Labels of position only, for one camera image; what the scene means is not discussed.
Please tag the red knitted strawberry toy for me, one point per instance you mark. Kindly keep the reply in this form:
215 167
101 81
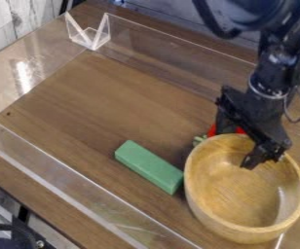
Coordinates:
199 139

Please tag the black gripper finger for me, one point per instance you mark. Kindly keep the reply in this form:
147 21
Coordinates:
225 122
263 153

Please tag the clear acrylic front wall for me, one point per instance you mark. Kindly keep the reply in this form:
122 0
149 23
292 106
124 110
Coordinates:
105 210

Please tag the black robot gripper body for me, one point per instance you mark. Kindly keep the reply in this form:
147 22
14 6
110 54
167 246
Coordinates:
257 116

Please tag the green rectangular block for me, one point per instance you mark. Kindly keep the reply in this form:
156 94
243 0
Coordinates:
152 167

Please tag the clear acrylic corner bracket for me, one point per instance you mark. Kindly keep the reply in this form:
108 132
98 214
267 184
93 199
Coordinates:
90 37

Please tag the black device with screw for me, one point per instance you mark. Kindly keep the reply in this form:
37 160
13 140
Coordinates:
26 242

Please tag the wooden bowl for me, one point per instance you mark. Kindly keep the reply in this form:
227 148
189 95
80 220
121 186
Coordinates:
247 205

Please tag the clear acrylic wall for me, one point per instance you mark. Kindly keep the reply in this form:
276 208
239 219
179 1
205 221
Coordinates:
173 59
105 210

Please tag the clear acrylic back wall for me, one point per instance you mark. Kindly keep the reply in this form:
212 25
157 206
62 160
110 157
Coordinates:
173 59

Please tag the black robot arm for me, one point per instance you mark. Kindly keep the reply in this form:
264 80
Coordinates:
276 19

